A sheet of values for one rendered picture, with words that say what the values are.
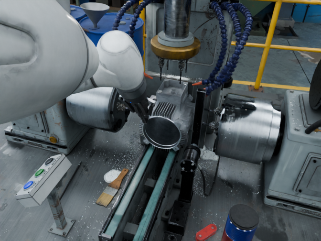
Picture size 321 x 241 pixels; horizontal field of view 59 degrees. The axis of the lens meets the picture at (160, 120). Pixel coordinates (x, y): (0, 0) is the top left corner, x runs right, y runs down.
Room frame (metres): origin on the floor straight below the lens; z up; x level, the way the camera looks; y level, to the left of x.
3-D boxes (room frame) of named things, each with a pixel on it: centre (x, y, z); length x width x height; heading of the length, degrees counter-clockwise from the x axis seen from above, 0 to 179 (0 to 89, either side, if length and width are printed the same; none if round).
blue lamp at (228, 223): (0.35, -0.17, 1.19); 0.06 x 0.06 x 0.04
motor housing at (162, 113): (0.94, -0.03, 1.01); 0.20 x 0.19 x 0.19; 163
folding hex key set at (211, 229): (0.56, -0.17, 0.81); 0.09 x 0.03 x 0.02; 125
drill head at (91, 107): (1.04, 0.31, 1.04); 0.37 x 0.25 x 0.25; 74
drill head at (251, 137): (0.86, -0.35, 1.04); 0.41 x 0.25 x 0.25; 74
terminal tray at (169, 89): (0.98, -0.04, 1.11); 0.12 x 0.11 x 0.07; 163
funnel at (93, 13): (2.49, 0.58, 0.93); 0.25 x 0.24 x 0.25; 171
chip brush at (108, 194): (0.76, 0.18, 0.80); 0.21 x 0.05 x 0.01; 158
